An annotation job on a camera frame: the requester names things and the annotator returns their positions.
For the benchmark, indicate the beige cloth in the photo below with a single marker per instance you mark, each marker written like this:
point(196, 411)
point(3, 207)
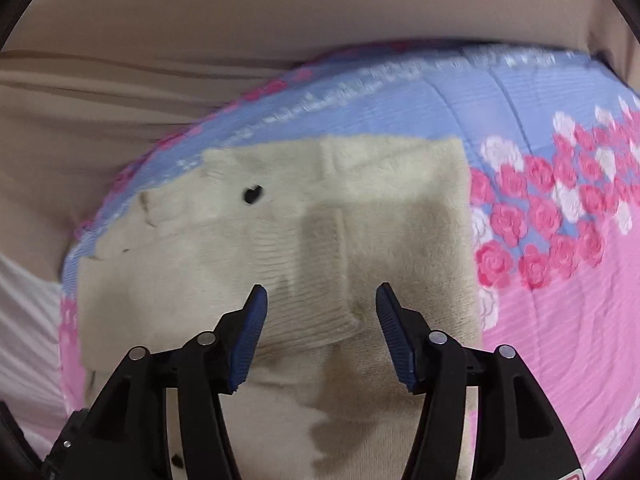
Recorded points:
point(200, 35)

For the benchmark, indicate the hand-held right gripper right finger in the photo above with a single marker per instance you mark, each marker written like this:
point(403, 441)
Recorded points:
point(395, 340)

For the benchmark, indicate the pink blue floral blanket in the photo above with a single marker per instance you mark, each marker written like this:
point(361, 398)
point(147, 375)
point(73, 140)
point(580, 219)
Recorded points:
point(550, 310)

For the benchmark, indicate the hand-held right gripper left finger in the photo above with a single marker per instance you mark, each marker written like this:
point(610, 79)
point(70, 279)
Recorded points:
point(250, 340)

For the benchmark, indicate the cream knitted sweater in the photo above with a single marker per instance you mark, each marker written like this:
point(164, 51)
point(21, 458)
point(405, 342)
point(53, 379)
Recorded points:
point(350, 220)

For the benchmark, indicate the white satin cloth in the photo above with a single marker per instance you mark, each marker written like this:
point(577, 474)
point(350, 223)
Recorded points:
point(30, 340)

